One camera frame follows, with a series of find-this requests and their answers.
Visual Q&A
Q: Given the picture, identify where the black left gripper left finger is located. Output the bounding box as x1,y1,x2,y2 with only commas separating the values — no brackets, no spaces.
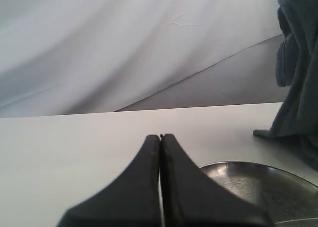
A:
58,135,161,227

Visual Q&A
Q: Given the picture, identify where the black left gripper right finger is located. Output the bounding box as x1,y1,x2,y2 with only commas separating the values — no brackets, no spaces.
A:
160,134,273,227

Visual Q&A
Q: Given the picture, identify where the grey fleece towel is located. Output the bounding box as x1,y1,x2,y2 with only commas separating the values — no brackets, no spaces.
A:
253,0,318,169

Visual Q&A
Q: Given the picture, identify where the round stainless steel plate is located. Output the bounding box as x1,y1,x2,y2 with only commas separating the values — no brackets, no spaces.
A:
201,161,318,227

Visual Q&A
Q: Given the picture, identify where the white backdrop sheet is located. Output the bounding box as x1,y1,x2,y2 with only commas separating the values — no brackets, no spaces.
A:
0,0,281,118

